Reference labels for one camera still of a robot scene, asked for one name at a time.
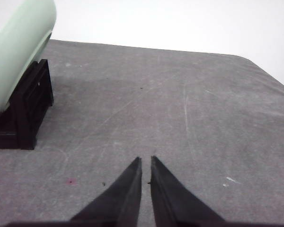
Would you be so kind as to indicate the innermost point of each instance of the black plate rack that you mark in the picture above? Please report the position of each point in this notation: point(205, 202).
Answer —
point(20, 123)

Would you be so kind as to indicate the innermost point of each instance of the green plate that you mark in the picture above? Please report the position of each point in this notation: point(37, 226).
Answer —
point(25, 27)

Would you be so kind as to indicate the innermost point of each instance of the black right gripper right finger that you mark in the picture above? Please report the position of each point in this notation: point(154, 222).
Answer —
point(175, 204)

